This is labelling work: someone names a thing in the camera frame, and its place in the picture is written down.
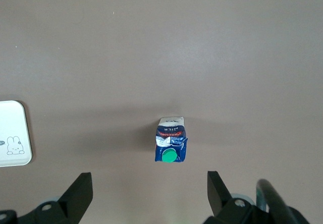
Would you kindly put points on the brown table cover mat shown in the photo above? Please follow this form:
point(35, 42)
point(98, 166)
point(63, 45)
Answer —
point(151, 57)

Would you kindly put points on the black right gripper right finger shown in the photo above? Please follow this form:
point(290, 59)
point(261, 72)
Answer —
point(219, 198)

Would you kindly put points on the blue milk carton green cap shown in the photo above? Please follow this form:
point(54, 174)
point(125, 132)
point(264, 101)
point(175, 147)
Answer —
point(169, 143)

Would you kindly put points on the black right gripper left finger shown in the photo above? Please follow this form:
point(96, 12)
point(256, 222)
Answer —
point(75, 196)

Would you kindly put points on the white tray with rabbit print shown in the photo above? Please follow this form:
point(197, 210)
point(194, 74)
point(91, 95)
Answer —
point(12, 128)

